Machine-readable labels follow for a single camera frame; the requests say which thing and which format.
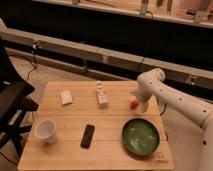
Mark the green ceramic bowl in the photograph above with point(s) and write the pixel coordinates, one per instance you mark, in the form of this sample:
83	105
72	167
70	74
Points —
140	137

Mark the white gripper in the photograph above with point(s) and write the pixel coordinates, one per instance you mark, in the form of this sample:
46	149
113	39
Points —
144	106

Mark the white paper cup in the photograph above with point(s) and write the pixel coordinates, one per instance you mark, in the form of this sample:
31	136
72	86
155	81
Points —
45	131

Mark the orange red pepper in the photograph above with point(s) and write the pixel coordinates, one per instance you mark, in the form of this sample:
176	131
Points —
134	103

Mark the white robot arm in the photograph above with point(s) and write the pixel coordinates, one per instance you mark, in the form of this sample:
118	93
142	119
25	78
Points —
198	111

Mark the black office chair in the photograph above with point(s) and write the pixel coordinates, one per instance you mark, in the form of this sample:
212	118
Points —
14	102

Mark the white spray bottle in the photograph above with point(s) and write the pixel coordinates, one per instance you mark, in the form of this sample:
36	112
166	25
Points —
101	96

